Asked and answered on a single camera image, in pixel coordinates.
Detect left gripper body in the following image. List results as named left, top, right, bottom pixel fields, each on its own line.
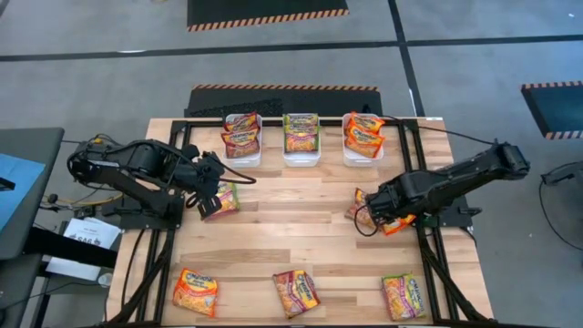
left=181, top=144, right=227, bottom=201

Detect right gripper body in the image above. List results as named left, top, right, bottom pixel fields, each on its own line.
left=366, top=172, right=427, bottom=227

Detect green Maruchan ramen pack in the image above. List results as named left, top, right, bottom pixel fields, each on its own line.
left=204, top=181, right=241, bottom=223
left=283, top=123, right=321, bottom=154
left=382, top=272, right=428, bottom=323
left=282, top=113, right=320, bottom=128

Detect orange Maruchan ramen pack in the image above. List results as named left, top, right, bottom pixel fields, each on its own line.
left=171, top=267, right=220, bottom=319
left=348, top=111, right=386, bottom=134
left=380, top=213, right=417, bottom=237
left=343, top=125, right=386, bottom=159

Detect red Maruchan ramen pack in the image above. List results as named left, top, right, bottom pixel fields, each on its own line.
left=272, top=269, right=322, bottom=320
left=344, top=187, right=379, bottom=229
left=220, top=127, right=261, bottom=159
left=223, top=111, right=259, bottom=133

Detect white plastic bin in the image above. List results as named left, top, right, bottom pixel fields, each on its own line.
left=281, top=113, right=322, bottom=168
left=222, top=113, right=263, bottom=169
left=341, top=112, right=385, bottom=168

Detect white printed paper sheet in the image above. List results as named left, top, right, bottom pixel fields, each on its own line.
left=45, top=217, right=123, bottom=282

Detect black hazard-striped floor mat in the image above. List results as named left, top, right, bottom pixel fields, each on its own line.
left=184, top=84, right=384, bottom=118
left=187, top=0, right=351, bottom=33
left=520, top=80, right=583, bottom=140

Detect black desk beam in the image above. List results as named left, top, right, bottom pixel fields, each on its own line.
left=22, top=226, right=118, bottom=270

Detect grey desk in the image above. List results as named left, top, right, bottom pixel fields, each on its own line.
left=0, top=127, right=65, bottom=261

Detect blue desk pad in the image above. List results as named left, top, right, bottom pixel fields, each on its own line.
left=0, top=152, right=46, bottom=231

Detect black aluminium table frame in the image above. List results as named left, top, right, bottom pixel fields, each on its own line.
left=107, top=117, right=496, bottom=328

